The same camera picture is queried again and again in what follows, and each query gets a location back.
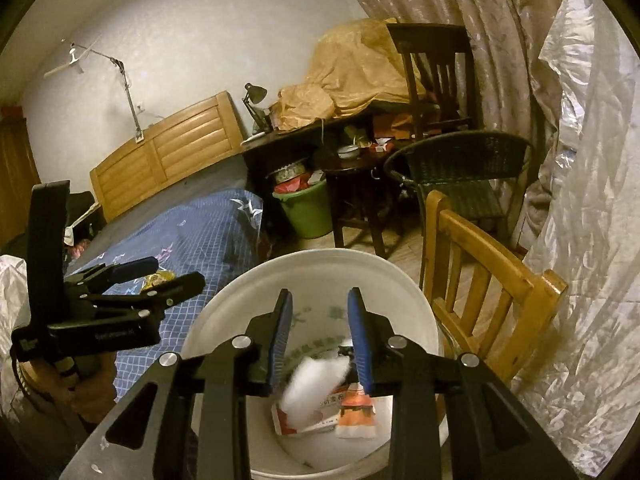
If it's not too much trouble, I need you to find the dark wicker chair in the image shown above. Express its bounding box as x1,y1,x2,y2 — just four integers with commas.
384,130,533,251

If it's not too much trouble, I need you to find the light wooden headboard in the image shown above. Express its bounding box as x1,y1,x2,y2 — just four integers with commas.
90,91,246,223

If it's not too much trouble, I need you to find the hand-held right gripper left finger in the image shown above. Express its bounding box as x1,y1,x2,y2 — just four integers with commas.
57,287,294,480

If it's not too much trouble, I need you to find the light wooden chair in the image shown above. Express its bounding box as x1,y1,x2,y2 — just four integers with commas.
419,190,568,386

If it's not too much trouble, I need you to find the white ceiling fan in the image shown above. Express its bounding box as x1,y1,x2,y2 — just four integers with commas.
44,39,101,79

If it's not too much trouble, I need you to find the dark round side table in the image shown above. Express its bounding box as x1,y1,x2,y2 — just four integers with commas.
315,147,401,261

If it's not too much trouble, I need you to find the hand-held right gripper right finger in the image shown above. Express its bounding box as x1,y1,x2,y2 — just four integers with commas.
346,286,583,480

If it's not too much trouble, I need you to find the green plastic bucket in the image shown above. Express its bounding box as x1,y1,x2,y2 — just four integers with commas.
272,177,335,240

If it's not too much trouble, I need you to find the yellow gold snack packet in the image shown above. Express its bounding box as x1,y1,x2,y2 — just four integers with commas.
137,270,177,295

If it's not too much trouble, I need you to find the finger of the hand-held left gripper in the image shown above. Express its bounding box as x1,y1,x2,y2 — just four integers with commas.
67,256,160,296
80,272,206,318

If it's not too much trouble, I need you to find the beige patterned curtain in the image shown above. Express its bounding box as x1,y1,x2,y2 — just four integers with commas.
340,0,571,261

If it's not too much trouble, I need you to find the white crumpled cover cloth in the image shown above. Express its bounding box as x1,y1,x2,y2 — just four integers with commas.
0,255,31,411

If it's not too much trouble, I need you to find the person's left hand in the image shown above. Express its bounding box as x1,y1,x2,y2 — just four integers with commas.
22,352,118,423

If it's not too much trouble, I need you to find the black desk lamp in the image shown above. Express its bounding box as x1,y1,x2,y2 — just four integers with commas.
242,82,273,133

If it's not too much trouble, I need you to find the silver plastic sheet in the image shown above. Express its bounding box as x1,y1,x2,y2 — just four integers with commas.
515,0,640,476

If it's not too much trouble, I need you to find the dark wooden desk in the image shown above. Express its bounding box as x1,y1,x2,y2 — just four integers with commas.
240,110,391,181

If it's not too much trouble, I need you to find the brown wooden wardrobe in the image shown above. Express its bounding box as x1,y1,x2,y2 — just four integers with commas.
0,117,43,241

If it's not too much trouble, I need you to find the white tissue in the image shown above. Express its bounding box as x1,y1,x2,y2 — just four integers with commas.
281,355,351,421

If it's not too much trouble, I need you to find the metal clamp stand pole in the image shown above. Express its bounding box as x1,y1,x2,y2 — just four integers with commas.
90,50,146,142

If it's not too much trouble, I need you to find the dark grey bed sheet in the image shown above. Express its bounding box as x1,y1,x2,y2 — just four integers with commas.
102,157,249,241

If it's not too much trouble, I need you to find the black clothing pile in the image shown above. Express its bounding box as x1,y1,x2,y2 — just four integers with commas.
62,192,103,231

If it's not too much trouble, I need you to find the dark wooden chair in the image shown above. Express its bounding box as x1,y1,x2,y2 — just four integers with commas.
386,23,483,136

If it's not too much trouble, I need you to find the orange cover cloth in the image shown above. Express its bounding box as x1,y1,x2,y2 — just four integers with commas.
275,17,431,131

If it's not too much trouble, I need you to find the white plastic bucket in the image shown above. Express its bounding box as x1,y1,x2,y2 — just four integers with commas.
181,249,451,480

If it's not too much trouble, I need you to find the orange and white packet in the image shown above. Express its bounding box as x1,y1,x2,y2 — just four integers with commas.
335,380,378,440

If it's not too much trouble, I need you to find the red and white carton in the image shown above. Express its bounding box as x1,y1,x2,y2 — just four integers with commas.
270,385,351,436

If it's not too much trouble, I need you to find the blue checked star blanket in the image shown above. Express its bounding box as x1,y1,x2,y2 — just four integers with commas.
65,189,263,401

